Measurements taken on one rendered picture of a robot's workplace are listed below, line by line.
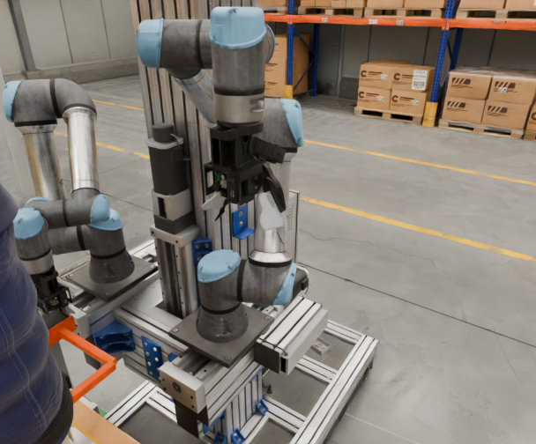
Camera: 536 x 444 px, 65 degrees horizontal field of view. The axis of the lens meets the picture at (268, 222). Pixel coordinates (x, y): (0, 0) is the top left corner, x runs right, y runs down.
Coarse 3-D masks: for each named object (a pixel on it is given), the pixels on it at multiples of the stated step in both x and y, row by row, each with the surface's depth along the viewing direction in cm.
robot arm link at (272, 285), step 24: (264, 120) 102; (288, 120) 101; (288, 144) 104; (288, 168) 107; (288, 192) 109; (264, 240) 109; (264, 264) 108; (288, 264) 111; (264, 288) 109; (288, 288) 109
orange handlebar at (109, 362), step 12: (60, 336) 115; (72, 336) 113; (84, 348) 110; (96, 348) 109; (108, 360) 106; (96, 372) 102; (108, 372) 104; (84, 384) 99; (96, 384) 101; (72, 396) 96
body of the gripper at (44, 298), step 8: (48, 272) 108; (56, 272) 107; (40, 280) 106; (48, 280) 106; (56, 280) 109; (40, 288) 109; (48, 288) 109; (56, 288) 110; (64, 288) 110; (40, 296) 108; (48, 296) 107; (56, 296) 111; (64, 296) 111; (40, 304) 111; (48, 304) 109; (56, 304) 111; (64, 304) 112; (48, 312) 110
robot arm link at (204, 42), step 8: (208, 24) 66; (264, 24) 68; (200, 32) 66; (208, 32) 66; (272, 32) 71; (200, 40) 66; (208, 40) 66; (272, 40) 68; (200, 48) 66; (208, 48) 66; (272, 48) 69; (208, 56) 67; (208, 64) 68; (264, 64) 71
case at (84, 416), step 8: (80, 408) 110; (88, 408) 110; (80, 416) 108; (88, 416) 108; (96, 416) 108; (80, 424) 106; (88, 424) 106; (96, 424) 106; (104, 424) 106; (112, 424) 106; (88, 432) 104; (96, 432) 104; (104, 432) 104; (112, 432) 104; (120, 432) 104; (104, 440) 102; (112, 440) 102; (120, 440) 102; (128, 440) 102; (136, 440) 102
